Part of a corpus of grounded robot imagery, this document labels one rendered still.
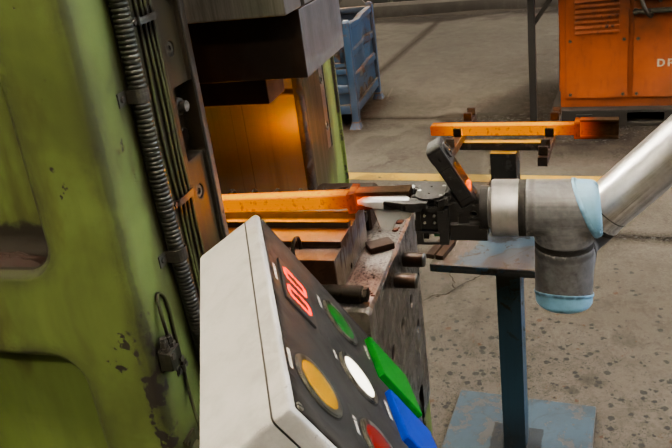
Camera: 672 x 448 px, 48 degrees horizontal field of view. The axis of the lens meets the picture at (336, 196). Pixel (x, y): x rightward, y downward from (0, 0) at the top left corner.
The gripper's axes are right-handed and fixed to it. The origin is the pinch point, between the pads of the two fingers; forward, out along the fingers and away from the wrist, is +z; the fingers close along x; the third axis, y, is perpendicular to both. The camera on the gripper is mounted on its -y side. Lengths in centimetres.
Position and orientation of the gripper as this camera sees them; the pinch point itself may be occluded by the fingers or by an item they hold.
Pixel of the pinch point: (365, 195)
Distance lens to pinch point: 123.9
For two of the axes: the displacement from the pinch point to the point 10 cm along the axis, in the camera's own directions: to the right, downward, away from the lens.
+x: 2.6, -3.9, 8.8
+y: 1.1, 9.2, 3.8
